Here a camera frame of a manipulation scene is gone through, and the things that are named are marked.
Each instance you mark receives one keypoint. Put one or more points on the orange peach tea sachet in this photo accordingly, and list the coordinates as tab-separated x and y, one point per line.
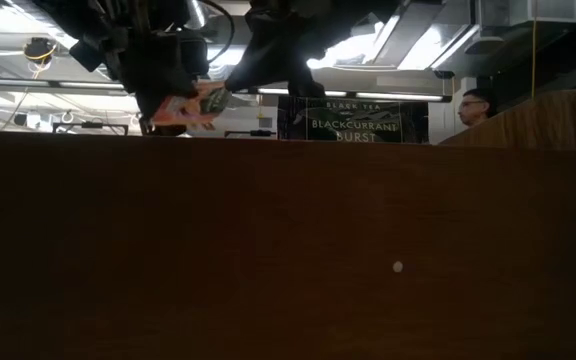
183	112

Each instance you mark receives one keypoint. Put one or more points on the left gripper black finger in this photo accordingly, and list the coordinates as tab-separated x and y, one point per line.
288	45
145	115

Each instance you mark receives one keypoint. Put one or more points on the hanging linear light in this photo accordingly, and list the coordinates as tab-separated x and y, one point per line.
398	96
88	85

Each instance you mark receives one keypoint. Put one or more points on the grey ceiling duct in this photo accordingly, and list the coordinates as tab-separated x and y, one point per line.
528	10

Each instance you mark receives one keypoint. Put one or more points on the dark blue blackcurrant tea sachet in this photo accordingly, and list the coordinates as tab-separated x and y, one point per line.
353	125

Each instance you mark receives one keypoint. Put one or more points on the wooden three-compartment box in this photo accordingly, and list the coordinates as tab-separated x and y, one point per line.
288	250

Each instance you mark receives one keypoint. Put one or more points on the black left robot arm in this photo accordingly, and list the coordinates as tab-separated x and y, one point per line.
118	12

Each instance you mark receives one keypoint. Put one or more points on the person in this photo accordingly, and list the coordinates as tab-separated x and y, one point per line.
475	107

